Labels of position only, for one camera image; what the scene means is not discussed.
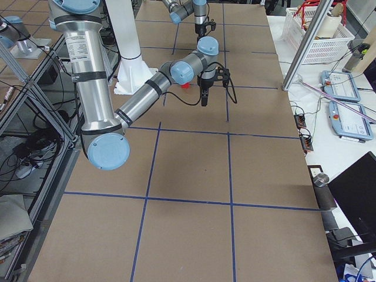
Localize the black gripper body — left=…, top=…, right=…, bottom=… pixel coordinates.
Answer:
left=195, top=19, right=217, bottom=41
left=197, top=68, right=230, bottom=89

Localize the red cube block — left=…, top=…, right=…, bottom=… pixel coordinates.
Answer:
left=181, top=83, right=190, bottom=89

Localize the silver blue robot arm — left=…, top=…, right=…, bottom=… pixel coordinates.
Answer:
left=162, top=0, right=217, bottom=40
left=48, top=1, right=232, bottom=170

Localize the black orange connector box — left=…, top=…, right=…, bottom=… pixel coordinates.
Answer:
left=299, top=133, right=314, bottom=154
left=294, top=113, right=307, bottom=129

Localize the white plastic basket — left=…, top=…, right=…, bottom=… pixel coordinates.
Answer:
left=282, top=6, right=355, bottom=65

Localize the blue teach pendant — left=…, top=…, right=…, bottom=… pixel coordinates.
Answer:
left=328, top=101, right=374, bottom=141
left=320, top=70, right=361, bottom=102

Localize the small metal cup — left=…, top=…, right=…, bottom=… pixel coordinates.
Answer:
left=313, top=173, right=330, bottom=187

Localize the black laptop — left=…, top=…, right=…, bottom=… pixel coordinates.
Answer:
left=328, top=152, right=375, bottom=243

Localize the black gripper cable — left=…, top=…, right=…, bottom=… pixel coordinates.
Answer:
left=164, top=63, right=239, bottom=106

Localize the white camera pedestal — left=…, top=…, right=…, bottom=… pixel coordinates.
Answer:
left=105, top=0, right=157, bottom=95

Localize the aluminium frame post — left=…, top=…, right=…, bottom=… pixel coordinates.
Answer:
left=282, top=0, right=334, bottom=91

